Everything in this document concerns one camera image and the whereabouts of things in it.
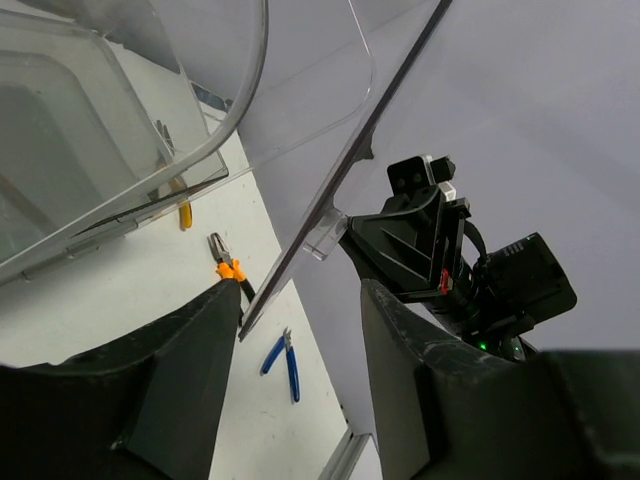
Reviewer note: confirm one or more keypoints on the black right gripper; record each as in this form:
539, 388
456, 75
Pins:
413, 246

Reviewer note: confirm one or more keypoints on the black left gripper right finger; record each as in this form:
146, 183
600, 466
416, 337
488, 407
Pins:
446, 410

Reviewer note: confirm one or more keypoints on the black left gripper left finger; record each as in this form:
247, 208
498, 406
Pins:
146, 405

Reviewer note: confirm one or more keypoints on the orange black pliers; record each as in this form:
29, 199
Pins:
229, 267

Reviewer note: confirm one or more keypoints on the clear plastic drawer organizer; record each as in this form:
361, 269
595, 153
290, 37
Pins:
116, 112

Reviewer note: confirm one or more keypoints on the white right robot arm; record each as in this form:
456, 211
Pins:
498, 296

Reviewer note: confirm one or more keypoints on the blue cutters right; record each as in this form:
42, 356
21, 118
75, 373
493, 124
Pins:
285, 346

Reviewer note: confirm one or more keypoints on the aluminium table frame rail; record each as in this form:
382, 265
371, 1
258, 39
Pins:
345, 456

